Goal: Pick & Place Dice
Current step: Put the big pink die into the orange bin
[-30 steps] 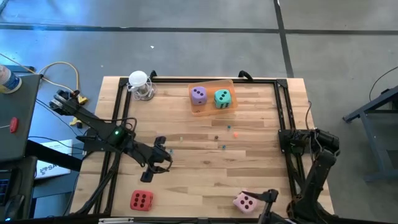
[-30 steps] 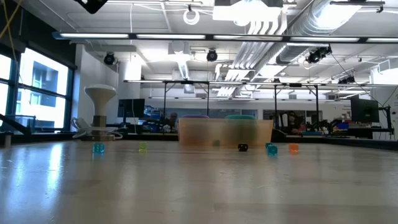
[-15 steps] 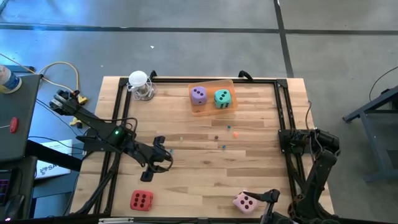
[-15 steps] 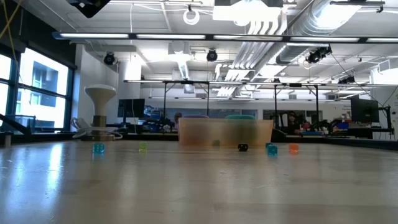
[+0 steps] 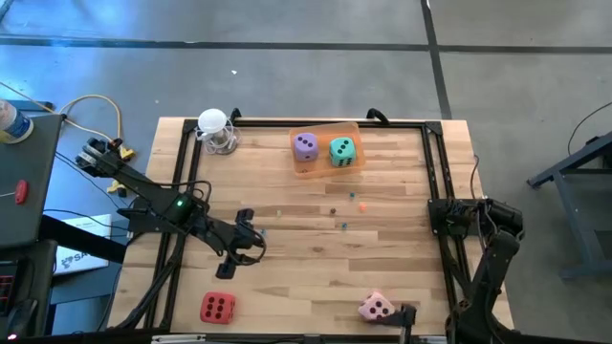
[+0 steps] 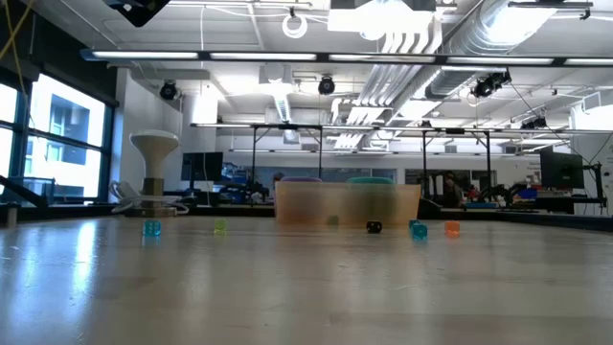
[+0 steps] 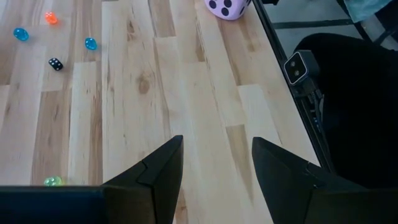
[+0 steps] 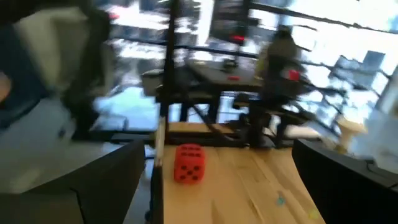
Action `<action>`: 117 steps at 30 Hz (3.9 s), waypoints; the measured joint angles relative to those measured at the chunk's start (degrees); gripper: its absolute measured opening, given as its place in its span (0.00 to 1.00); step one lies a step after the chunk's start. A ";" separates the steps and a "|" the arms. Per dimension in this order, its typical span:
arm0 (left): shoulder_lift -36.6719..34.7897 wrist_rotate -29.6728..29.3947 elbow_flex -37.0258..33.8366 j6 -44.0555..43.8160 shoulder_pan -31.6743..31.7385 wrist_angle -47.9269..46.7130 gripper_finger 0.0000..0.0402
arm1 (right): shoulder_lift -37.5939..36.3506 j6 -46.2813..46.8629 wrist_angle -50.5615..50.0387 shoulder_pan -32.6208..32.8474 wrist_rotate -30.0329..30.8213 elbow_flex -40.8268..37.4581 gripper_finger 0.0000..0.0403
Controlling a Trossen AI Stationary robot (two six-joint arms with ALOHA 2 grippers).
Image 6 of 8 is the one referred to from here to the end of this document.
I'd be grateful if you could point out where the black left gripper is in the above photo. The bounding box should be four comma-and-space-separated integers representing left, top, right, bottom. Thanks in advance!
102, 0, 171, 29

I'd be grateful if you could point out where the overhead LED light bar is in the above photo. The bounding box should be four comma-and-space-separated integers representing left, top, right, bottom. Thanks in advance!
79, 47, 613, 68

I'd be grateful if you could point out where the black computer monitor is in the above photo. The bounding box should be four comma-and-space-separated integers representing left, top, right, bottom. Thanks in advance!
180, 151, 224, 182
539, 150, 585, 190

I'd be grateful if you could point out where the orange translucent plastic bin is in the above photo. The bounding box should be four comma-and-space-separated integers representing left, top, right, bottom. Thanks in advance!
274, 180, 422, 228

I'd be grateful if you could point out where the person at desk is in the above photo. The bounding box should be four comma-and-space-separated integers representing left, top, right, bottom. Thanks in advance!
441, 171, 465, 208

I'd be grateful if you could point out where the yellow hanging cable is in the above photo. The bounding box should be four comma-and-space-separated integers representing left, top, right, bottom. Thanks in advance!
0, 0, 35, 81

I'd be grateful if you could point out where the white pedestal stand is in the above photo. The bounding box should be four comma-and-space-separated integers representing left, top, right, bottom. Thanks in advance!
109, 128, 193, 219

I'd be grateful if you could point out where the white cable loop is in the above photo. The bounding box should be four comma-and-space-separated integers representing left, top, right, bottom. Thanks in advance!
282, 12, 308, 39

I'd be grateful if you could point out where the black background rig frame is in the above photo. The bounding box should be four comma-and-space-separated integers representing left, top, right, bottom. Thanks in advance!
190, 123, 494, 193

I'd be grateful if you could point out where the silver ventilation duct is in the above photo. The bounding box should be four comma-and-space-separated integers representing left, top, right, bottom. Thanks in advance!
424, 0, 561, 100

